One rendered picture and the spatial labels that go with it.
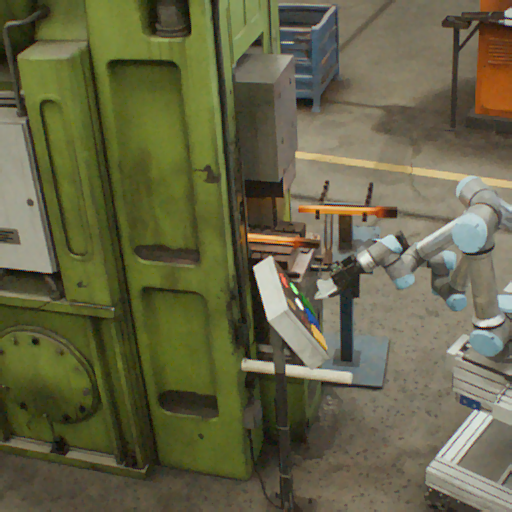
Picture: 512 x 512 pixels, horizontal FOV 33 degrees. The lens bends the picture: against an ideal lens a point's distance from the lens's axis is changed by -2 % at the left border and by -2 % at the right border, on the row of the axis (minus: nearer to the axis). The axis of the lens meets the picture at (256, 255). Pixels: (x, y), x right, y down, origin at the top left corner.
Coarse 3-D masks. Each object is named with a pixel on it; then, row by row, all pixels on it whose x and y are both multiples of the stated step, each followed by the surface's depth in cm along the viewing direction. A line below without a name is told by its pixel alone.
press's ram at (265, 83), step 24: (240, 72) 322; (264, 72) 320; (288, 72) 329; (240, 96) 317; (264, 96) 315; (288, 96) 333; (240, 120) 322; (264, 120) 320; (288, 120) 336; (264, 144) 325; (288, 144) 340; (264, 168) 331
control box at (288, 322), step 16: (256, 272) 317; (272, 272) 311; (272, 288) 304; (288, 288) 312; (272, 304) 298; (288, 304) 296; (272, 320) 293; (288, 320) 294; (288, 336) 297; (304, 336) 298; (304, 352) 302; (320, 352) 303
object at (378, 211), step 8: (304, 208) 395; (312, 208) 394; (320, 208) 394; (328, 208) 393; (336, 208) 393; (344, 208) 392; (352, 208) 392; (360, 208) 392; (368, 208) 391; (376, 208) 390; (384, 208) 388; (392, 208) 388; (376, 216) 389; (384, 216) 390; (392, 216) 389
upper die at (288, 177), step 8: (288, 168) 343; (288, 176) 344; (248, 184) 342; (256, 184) 341; (264, 184) 340; (272, 184) 339; (280, 184) 338; (288, 184) 346; (248, 192) 344; (256, 192) 343; (264, 192) 342; (272, 192) 341; (280, 192) 340
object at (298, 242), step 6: (252, 234) 371; (258, 234) 370; (258, 240) 368; (264, 240) 368; (270, 240) 367; (276, 240) 366; (282, 240) 365; (288, 240) 365; (294, 240) 363; (300, 240) 363; (306, 240) 363; (312, 240) 363; (318, 240) 363; (294, 246) 364; (300, 246) 364; (306, 246) 364; (312, 246) 363; (318, 246) 363
